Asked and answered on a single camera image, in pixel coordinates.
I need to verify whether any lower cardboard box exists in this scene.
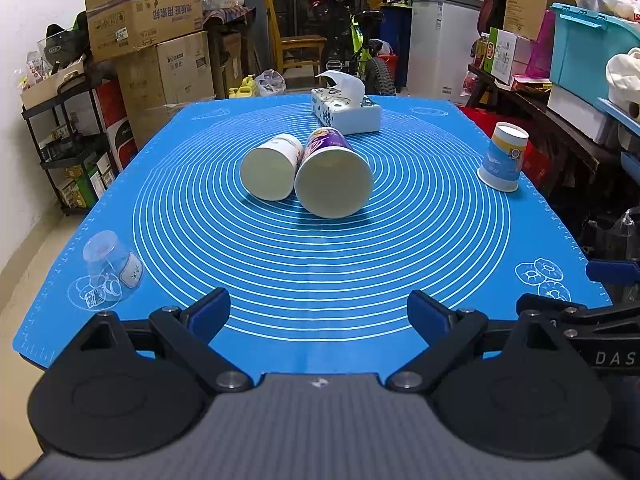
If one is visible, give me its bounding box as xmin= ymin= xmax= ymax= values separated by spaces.
xmin=113 ymin=32 xmax=215 ymax=148

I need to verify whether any yellow plastic jug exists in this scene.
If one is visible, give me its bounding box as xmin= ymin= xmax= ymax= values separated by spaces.
xmin=229 ymin=75 xmax=259 ymax=99

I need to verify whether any green white carton box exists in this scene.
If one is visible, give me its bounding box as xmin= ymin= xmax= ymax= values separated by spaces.
xmin=484 ymin=27 xmax=518 ymax=86

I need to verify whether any teal plastic storage bin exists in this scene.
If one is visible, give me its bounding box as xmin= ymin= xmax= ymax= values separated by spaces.
xmin=550 ymin=2 xmax=639 ymax=107

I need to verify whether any black metal shelf rack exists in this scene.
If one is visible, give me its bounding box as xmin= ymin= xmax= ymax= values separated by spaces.
xmin=21 ymin=70 xmax=119 ymax=216

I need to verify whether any purple paper cup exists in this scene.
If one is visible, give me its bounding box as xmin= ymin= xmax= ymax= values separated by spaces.
xmin=294 ymin=127 xmax=373 ymax=219

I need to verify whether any red plastic bucket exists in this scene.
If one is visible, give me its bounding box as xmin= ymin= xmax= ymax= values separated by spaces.
xmin=378 ymin=54 xmax=398 ymax=81

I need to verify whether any wooden chair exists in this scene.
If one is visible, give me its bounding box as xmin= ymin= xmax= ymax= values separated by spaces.
xmin=261 ymin=0 xmax=329 ymax=77

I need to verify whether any clear plastic cup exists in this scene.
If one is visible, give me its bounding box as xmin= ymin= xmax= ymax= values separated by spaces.
xmin=81 ymin=230 xmax=144 ymax=310

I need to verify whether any dark wooden side table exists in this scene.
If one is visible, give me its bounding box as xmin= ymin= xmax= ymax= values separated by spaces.
xmin=468 ymin=64 xmax=634 ymax=190

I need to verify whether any white paper cup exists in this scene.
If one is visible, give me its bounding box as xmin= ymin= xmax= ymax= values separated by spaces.
xmin=240 ymin=133 xmax=304 ymax=202

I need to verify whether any blue yellow paper cup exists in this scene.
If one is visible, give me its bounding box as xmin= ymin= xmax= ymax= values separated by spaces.
xmin=477 ymin=122 xmax=529 ymax=193

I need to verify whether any blue silicone mat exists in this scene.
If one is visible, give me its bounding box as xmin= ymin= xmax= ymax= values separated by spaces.
xmin=13 ymin=96 xmax=608 ymax=376

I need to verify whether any top open cardboard box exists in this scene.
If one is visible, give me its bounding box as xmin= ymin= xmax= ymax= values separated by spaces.
xmin=85 ymin=0 xmax=203 ymax=61

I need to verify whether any green black bicycle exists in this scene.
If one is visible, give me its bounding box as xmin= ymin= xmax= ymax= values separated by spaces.
xmin=310 ymin=0 xmax=396 ymax=96

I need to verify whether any white chest freezer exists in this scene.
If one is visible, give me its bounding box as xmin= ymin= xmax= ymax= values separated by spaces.
xmin=407 ymin=0 xmax=482 ymax=104

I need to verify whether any white tissue box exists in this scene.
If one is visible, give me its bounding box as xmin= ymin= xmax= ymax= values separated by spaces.
xmin=310 ymin=70 xmax=382 ymax=136

